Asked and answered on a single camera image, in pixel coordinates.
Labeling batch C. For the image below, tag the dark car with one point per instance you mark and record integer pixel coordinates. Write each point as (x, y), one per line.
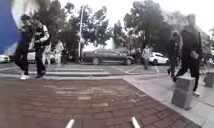
(108, 56)

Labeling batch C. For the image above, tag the person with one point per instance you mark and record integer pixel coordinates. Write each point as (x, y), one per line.
(146, 55)
(22, 50)
(41, 43)
(191, 53)
(173, 50)

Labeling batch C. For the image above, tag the pale pole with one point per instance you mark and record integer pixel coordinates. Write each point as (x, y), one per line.
(80, 33)

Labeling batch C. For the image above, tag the red brick path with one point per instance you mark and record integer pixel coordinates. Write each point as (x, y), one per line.
(85, 100)

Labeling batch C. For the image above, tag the white car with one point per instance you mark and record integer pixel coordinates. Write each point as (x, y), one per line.
(159, 58)
(1, 58)

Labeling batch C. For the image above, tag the grey paved pavement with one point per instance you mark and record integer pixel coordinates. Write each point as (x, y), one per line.
(155, 88)

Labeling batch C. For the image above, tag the group of people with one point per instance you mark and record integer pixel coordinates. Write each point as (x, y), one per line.
(55, 51)

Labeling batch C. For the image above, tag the group of trees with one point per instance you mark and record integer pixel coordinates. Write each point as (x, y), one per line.
(68, 26)

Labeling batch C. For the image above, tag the large dark tree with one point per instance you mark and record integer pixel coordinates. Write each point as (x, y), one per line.
(145, 23)

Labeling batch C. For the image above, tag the robot's own part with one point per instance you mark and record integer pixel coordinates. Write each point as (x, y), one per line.
(70, 123)
(135, 122)

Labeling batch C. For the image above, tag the grey stone block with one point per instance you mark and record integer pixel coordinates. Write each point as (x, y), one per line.
(209, 79)
(183, 91)

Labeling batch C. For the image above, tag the grey building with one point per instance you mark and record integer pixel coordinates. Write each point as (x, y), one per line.
(181, 23)

